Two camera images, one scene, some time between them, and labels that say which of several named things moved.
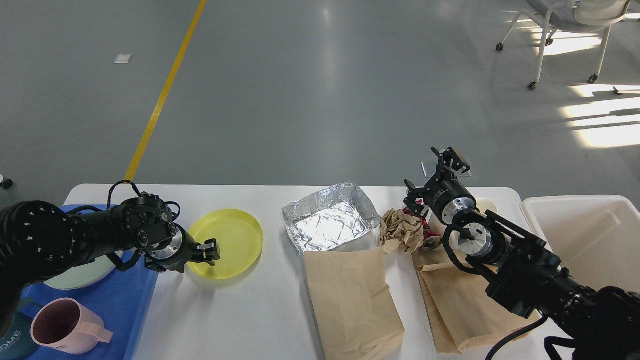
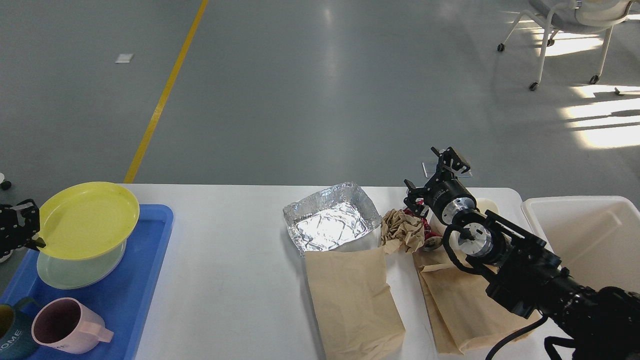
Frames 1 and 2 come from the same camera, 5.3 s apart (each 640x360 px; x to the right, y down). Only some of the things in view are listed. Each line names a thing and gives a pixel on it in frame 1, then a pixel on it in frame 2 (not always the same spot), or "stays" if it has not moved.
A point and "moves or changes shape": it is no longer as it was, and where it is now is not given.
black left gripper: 184,249 → 12,236
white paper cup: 484,204 stays
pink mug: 66,325 stays
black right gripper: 449,197 stays
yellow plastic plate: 241,241 moves or changes shape
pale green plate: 82,275 stays
